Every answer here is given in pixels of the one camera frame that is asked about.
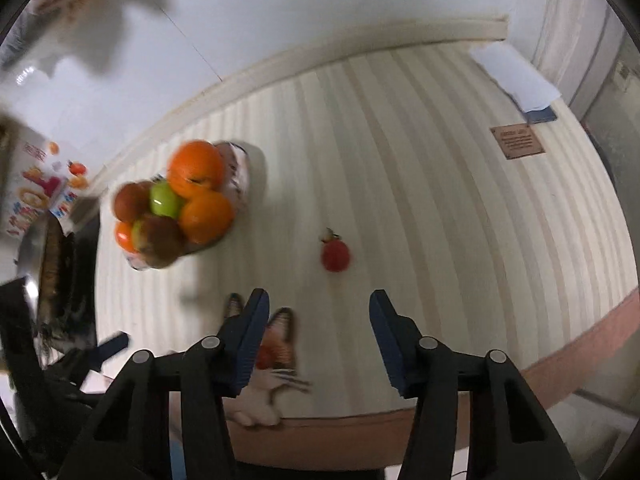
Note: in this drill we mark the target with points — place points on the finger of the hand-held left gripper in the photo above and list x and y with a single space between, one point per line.
112 346

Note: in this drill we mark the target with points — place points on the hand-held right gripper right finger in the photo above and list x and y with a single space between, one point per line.
387 340

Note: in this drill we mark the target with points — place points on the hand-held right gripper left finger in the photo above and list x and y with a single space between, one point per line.
252 340

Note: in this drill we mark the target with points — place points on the red cherry tomato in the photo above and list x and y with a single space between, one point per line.
336 256
265 356

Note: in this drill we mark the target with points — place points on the small orange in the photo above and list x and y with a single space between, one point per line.
122 237

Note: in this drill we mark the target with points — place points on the reddish brown apple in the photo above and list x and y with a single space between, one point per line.
129 202
161 241

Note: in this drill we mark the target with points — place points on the medium orange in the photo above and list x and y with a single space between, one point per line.
207 216

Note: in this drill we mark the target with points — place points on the oval patterned ceramic plate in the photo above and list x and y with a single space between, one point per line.
239 170

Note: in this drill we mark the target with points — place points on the large orange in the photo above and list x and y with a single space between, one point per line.
196 167

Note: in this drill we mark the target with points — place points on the black cooktop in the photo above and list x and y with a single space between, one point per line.
80 285

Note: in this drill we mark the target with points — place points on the stainless steel wok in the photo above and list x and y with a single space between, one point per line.
40 260

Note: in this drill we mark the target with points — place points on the striped cat print tablecloth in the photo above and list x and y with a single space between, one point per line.
425 185

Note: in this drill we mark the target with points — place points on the brown tablecloth label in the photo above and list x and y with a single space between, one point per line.
517 142

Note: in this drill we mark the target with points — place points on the dark blue flat pad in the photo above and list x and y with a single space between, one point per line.
540 115

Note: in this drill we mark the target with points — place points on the white folded cloth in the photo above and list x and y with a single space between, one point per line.
515 77

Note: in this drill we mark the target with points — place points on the colourful wall stickers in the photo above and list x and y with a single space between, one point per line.
45 190

